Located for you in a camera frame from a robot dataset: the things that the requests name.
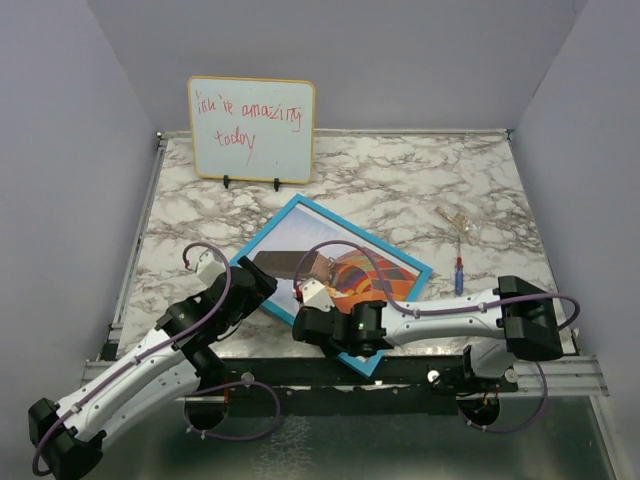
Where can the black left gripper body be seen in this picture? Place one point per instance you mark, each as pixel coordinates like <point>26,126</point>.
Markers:
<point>235,317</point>

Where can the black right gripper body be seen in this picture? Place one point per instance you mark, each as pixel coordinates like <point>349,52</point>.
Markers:
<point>333,350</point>

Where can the blue picture frame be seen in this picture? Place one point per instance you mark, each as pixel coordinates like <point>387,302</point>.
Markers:
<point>304,240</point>

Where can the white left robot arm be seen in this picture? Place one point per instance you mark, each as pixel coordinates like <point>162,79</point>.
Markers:
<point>173,359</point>

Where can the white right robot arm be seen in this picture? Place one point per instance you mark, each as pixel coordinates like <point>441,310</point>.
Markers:
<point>514,321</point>

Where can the black whiteboard stand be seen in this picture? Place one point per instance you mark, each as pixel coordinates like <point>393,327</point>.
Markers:
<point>274,183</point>

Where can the blue red screwdriver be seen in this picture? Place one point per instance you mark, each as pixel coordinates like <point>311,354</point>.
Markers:
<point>459,270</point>

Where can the white dry-erase board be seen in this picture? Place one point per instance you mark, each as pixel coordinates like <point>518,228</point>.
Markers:
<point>253,128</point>

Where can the clear bag of hardware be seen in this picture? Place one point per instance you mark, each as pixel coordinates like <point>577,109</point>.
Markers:
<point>460,223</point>

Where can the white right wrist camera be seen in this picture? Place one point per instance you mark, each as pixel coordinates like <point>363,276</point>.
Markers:
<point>313,294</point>

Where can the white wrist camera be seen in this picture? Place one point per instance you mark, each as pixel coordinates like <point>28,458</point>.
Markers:
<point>208,268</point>
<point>313,294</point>

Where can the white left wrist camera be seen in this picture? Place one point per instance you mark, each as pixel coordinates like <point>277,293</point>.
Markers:
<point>208,268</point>

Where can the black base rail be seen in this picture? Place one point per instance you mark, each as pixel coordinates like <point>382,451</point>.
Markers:
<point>318,386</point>

